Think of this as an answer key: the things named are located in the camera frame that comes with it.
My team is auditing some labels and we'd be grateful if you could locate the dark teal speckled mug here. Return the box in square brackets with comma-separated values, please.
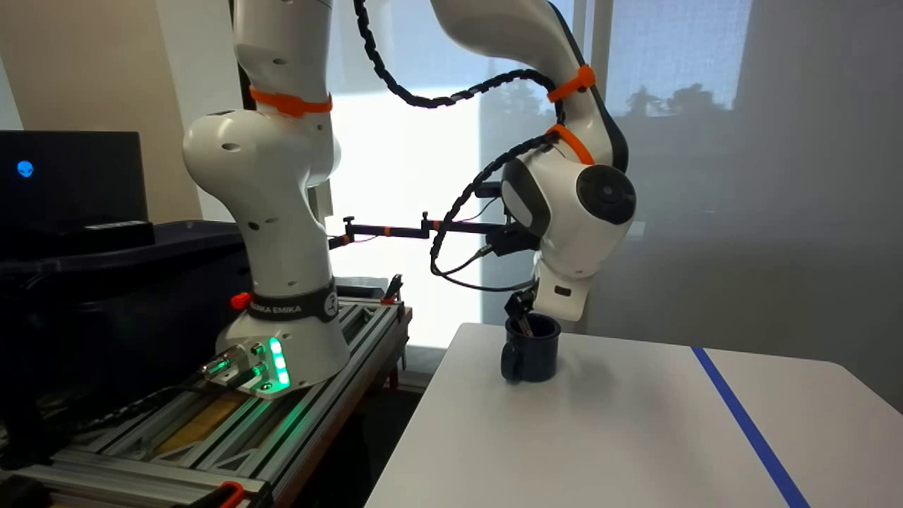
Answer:
[500, 315, 565, 388]

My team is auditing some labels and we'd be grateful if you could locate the black monitor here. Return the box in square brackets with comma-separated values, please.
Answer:
[0, 127, 149, 236]

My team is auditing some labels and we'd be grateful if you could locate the black cabinet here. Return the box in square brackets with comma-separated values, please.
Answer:
[0, 219, 254, 467]

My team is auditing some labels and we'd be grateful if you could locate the orange cable strap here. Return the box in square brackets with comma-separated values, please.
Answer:
[544, 63, 598, 106]
[247, 86, 337, 121]
[548, 121, 598, 169]

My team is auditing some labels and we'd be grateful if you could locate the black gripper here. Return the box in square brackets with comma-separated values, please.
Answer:
[506, 292, 558, 339]

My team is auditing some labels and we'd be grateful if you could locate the thin black cable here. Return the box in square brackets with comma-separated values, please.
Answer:
[427, 134, 558, 295]

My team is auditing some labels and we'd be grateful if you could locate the black corrugated cable conduit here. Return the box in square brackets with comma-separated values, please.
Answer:
[350, 0, 568, 114]

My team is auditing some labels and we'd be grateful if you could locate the blue tape line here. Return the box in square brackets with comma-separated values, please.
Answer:
[688, 343, 814, 508]

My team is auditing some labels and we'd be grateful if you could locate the aluminium and wood base frame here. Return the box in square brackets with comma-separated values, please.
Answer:
[0, 275, 414, 508]

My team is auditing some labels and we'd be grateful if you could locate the red frame corner clamp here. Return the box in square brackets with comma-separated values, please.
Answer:
[217, 478, 254, 508]

